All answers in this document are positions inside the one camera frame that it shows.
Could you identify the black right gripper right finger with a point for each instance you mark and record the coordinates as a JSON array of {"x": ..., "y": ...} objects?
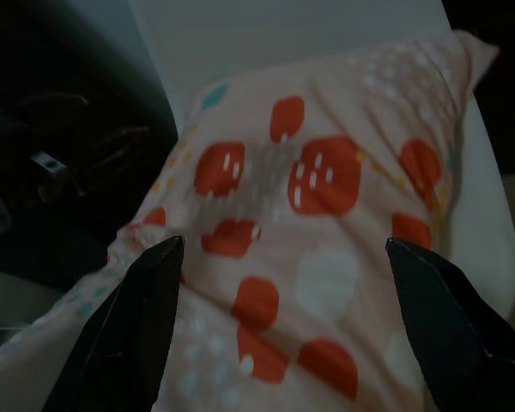
[{"x": 455, "y": 343}]

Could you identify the white plastic chair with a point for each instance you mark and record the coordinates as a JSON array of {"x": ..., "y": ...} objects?
[{"x": 283, "y": 34}]

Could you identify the pink pillow with red print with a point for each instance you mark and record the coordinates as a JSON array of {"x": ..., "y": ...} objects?
[{"x": 326, "y": 240}]

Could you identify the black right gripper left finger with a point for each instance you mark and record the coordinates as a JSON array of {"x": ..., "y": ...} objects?
[{"x": 129, "y": 335}]

